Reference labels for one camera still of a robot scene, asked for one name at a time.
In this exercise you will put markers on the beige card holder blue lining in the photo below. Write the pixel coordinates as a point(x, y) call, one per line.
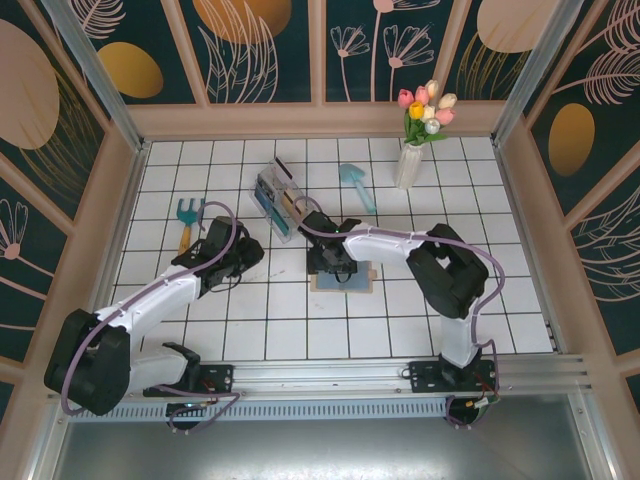
point(372, 275)

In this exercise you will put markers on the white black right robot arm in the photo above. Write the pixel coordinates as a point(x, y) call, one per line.
point(380, 247)

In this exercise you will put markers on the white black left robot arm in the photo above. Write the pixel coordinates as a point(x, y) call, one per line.
point(160, 292)

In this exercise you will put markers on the clear acrylic card organizer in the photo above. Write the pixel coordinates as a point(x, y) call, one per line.
point(304, 212)

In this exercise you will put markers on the teal card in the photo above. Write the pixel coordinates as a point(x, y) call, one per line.
point(281, 225)

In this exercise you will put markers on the gold card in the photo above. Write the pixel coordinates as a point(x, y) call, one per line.
point(290, 200)

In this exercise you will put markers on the blue card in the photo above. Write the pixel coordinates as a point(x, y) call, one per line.
point(262, 197)

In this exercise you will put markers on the white card with black stripe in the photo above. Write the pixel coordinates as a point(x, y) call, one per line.
point(281, 171)

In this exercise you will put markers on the light blue toy shovel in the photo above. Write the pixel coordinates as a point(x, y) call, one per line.
point(350, 173)

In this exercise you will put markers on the white ribbed vase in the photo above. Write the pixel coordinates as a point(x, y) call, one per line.
point(407, 167)

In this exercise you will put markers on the artificial tulip bouquet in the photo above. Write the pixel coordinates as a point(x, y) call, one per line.
point(420, 107)

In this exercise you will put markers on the grey metal sheet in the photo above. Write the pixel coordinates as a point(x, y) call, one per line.
point(320, 450)

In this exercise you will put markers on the aluminium mounting rail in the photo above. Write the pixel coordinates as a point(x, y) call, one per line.
point(320, 372)

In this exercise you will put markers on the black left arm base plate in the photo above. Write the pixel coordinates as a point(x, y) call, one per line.
point(222, 375)

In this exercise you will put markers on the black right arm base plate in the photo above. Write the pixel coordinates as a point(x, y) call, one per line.
point(422, 375)

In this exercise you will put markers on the aluminium frame post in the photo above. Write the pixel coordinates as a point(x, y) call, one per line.
point(535, 75)
point(99, 75)

